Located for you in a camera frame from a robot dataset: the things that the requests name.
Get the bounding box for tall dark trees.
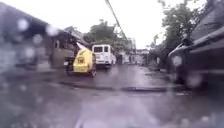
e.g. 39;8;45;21
149;0;214;64

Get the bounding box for white van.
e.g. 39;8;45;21
91;43;117;70

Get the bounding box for yellow three-wheeled vehicle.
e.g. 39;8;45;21
63;42;98;78

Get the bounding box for overhead wires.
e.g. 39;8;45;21
104;0;134;46

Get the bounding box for wet grey asphalt road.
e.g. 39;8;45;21
0;63;224;128

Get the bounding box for low building with roof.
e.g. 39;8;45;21
0;3;88;73

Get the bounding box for trees behind van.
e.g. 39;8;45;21
83;19;129;51

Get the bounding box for dark vehicle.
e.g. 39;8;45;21
166;26;224;89

